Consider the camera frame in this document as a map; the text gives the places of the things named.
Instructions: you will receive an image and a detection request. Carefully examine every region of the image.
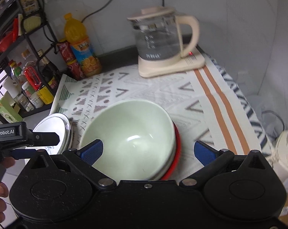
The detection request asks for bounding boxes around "red cola can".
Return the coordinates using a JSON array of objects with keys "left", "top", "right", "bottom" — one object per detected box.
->
[{"left": 57, "top": 38, "right": 86, "bottom": 81}]

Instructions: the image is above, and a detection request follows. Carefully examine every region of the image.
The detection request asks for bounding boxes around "pale green bowl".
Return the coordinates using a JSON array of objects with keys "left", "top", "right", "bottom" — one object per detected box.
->
[{"left": 79, "top": 100, "right": 176, "bottom": 182}]

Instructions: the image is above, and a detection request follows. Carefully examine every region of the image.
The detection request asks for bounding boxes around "black metal shelf rack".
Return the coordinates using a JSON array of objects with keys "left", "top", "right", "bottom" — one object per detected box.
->
[{"left": 0, "top": 0, "right": 63, "bottom": 125}]

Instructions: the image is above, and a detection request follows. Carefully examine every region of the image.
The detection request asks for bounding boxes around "white plate Sweet print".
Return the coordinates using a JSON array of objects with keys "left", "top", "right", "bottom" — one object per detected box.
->
[{"left": 32, "top": 113, "right": 74, "bottom": 156}]

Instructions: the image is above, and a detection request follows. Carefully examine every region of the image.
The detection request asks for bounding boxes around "white powder glass jar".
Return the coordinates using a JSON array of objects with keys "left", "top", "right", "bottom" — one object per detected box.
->
[{"left": 21, "top": 81, "right": 44, "bottom": 109}]

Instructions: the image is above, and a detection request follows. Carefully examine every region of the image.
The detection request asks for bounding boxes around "green tea carton box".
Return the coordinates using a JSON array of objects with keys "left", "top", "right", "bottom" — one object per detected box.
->
[{"left": 0, "top": 98, "right": 23, "bottom": 123}]

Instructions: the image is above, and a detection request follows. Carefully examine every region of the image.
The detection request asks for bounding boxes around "orange juice bottle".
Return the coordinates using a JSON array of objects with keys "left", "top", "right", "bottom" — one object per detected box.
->
[{"left": 64, "top": 13, "right": 102, "bottom": 77}]

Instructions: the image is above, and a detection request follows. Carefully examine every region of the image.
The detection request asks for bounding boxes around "glass kettle cream base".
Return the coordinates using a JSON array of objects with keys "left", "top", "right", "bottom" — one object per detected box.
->
[{"left": 127, "top": 6, "right": 205, "bottom": 78}]

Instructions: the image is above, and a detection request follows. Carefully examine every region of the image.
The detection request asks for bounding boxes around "red rimmed black bowl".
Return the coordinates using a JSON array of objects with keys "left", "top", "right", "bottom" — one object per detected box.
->
[{"left": 161, "top": 123, "right": 182, "bottom": 180}]

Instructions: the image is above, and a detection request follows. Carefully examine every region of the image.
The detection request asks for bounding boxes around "soy sauce jug red handle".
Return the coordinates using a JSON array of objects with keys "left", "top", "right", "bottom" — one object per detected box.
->
[{"left": 23, "top": 61, "right": 54, "bottom": 105}]

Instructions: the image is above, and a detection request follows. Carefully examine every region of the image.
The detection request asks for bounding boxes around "patterned white table cloth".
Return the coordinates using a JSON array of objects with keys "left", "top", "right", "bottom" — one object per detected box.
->
[{"left": 50, "top": 55, "right": 272, "bottom": 181}]

